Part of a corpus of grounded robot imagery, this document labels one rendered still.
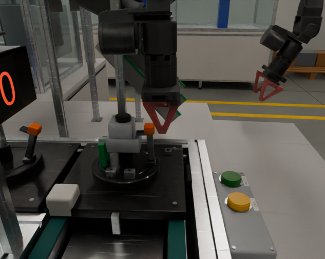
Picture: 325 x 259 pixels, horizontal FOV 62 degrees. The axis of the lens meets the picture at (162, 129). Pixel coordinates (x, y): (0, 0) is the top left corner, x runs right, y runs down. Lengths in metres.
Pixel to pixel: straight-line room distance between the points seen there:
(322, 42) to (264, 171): 9.06
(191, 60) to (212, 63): 0.33
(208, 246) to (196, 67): 4.10
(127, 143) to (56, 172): 0.17
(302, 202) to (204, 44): 3.81
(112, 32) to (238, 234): 0.38
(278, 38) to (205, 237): 0.69
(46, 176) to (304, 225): 0.55
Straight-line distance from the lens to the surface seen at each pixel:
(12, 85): 0.36
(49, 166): 0.64
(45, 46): 0.74
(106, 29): 0.47
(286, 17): 9.34
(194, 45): 4.39
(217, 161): 0.83
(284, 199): 0.74
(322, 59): 6.32
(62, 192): 0.51
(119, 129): 0.51
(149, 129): 0.52
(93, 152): 0.66
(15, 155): 0.66
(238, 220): 0.49
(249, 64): 4.53
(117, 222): 0.49
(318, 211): 0.73
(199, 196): 0.53
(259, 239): 0.47
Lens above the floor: 1.29
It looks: 25 degrees down
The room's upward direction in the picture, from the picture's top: straight up
